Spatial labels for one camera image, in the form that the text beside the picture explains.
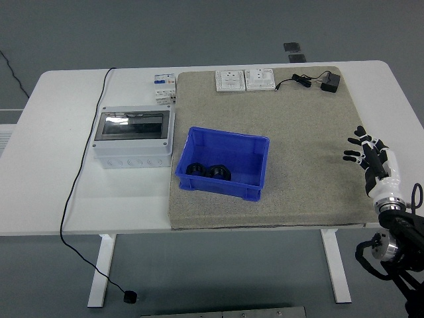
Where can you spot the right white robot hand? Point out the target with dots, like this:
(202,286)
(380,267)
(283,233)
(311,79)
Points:
(384,182)

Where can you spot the large black hex nut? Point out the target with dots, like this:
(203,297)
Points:
(218,172)

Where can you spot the small black hex nut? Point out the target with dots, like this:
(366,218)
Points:
(195,169)

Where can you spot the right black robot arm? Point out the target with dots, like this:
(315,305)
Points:
(404,232)

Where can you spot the blue plastic box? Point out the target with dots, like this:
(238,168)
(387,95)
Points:
(232,152)

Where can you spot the grey distribution box clear lid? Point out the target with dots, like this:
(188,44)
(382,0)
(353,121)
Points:
(132,145)

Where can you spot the white table leg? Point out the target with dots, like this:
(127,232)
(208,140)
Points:
(101,271)
(336,265)

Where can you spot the grey-brown mat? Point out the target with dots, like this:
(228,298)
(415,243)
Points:
(265,112)

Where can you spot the dark floor plate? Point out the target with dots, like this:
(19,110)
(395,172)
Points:
(292,47)
(296,58)

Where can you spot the white socket panel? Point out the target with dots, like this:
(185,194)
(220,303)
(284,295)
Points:
(260,79)
(230,81)

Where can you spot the grey metal plate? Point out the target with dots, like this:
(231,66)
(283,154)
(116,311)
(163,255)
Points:
(222,313)

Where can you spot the circuit breaker blue label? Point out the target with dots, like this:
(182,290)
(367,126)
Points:
(163,81)

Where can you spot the white ribbed floor fixture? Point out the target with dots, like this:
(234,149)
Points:
(5,136)

